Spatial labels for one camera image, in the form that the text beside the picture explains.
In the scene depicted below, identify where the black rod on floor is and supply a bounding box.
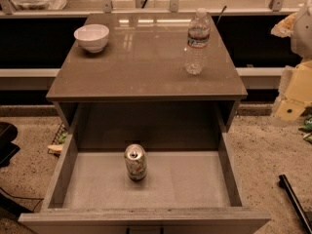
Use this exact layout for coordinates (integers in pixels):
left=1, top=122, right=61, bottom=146
left=279, top=175, right=312, bottom=234

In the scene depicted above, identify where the open grey top drawer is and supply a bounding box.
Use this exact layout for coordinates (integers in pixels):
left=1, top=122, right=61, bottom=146
left=19, top=129, right=270, bottom=234

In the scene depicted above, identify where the wire basket beside cabinet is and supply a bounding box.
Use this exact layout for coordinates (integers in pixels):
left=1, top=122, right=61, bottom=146
left=48, top=124, right=67, bottom=157

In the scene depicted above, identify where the green snack bag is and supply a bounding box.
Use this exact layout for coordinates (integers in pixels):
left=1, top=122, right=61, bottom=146
left=299, top=115, right=312, bottom=144

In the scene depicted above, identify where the silver green 7up can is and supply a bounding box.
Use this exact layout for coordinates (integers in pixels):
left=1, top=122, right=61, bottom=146
left=124, top=144, right=147, bottom=181

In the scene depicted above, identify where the black cable on floor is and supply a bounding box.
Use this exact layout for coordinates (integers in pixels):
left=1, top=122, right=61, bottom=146
left=0, top=187, right=45, bottom=213

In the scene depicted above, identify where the grey cabinet with glossy top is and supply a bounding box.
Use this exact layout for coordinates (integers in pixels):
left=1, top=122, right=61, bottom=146
left=47, top=14, right=247, bottom=151

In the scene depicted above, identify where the clear plastic water bottle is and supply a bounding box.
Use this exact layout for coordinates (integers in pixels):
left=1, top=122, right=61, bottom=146
left=185, top=8, right=211, bottom=75

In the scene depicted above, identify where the black object at left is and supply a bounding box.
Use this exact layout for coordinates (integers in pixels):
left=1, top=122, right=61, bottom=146
left=0, top=122, right=20, bottom=167

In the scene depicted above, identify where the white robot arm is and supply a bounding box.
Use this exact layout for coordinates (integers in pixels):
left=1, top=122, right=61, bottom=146
left=271, top=0, right=312, bottom=122

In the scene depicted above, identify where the white ceramic bowl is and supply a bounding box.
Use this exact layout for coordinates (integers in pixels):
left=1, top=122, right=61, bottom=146
left=74, top=24, right=109, bottom=53

